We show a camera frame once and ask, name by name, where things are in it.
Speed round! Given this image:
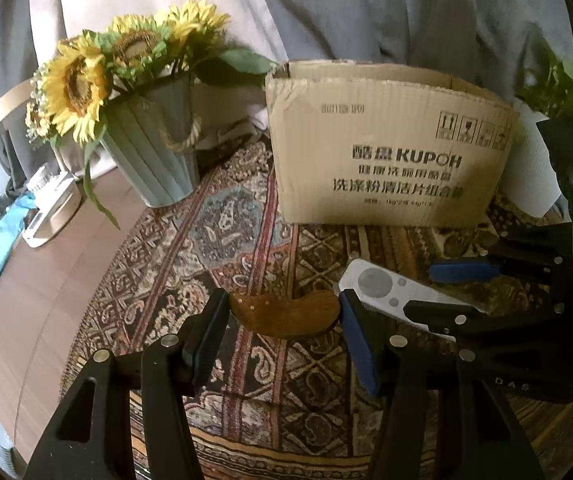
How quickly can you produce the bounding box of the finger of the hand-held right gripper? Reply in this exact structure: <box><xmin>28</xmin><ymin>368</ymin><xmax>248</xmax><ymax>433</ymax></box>
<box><xmin>427</xmin><ymin>222</ymin><xmax>573</xmax><ymax>284</ymax></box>
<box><xmin>403</xmin><ymin>285</ymin><xmax>573</xmax><ymax>339</ymax></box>

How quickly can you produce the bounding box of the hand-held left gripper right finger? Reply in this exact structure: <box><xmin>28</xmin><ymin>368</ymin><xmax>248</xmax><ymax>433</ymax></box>
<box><xmin>337</xmin><ymin>288</ymin><xmax>547</xmax><ymax>480</ymax></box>

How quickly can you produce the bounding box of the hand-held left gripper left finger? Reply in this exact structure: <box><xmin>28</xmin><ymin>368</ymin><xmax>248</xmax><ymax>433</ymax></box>
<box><xmin>24</xmin><ymin>287</ymin><xmax>230</xmax><ymax>480</ymax></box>

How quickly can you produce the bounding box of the white remote control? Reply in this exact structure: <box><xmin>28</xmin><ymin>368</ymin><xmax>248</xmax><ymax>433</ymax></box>
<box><xmin>339</xmin><ymin>258</ymin><xmax>487</xmax><ymax>346</ymax></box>

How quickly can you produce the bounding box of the brown wooden comb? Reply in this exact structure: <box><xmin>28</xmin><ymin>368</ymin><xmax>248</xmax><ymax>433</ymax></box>
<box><xmin>229</xmin><ymin>290</ymin><xmax>341</xmax><ymax>337</ymax></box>

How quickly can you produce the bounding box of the brown cardboard box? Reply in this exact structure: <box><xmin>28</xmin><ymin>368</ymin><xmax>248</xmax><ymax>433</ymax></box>
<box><xmin>265</xmin><ymin>60</ymin><xmax>521</xmax><ymax>227</ymax></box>

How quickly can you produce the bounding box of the white ribbed plant pot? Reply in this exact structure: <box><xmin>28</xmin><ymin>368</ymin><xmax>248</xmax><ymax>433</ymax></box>
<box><xmin>503</xmin><ymin>102</ymin><xmax>564</xmax><ymax>218</ymax></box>

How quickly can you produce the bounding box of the patterned table rug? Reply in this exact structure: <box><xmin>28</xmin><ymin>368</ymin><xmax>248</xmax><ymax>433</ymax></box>
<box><xmin>61</xmin><ymin>135</ymin><xmax>573</xmax><ymax>480</ymax></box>

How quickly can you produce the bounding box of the green leafy plant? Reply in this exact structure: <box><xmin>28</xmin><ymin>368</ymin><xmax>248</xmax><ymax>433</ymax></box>
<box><xmin>513</xmin><ymin>40</ymin><xmax>573</xmax><ymax>123</ymax></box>

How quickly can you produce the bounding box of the grey-green ribbed vase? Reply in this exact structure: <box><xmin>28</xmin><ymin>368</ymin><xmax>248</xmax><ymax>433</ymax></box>
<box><xmin>100</xmin><ymin>71</ymin><xmax>202</xmax><ymax>208</ymax></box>

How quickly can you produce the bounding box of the white desktop device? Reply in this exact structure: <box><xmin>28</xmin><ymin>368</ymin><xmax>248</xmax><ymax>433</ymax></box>
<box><xmin>21</xmin><ymin>165</ymin><xmax>83</xmax><ymax>248</ymax></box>

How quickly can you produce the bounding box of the blue cloth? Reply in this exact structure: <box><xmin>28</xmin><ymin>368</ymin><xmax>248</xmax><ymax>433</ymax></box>
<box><xmin>0</xmin><ymin>194</ymin><xmax>37</xmax><ymax>295</ymax></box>

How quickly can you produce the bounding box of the grey curtain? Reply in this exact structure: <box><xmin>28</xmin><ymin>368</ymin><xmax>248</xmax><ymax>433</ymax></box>
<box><xmin>0</xmin><ymin>0</ymin><xmax>573</xmax><ymax>196</ymax></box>

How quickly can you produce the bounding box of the artificial sunflower bouquet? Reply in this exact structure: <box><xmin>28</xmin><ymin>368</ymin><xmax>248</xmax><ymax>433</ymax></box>
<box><xmin>25</xmin><ymin>0</ymin><xmax>280</xmax><ymax>231</ymax></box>

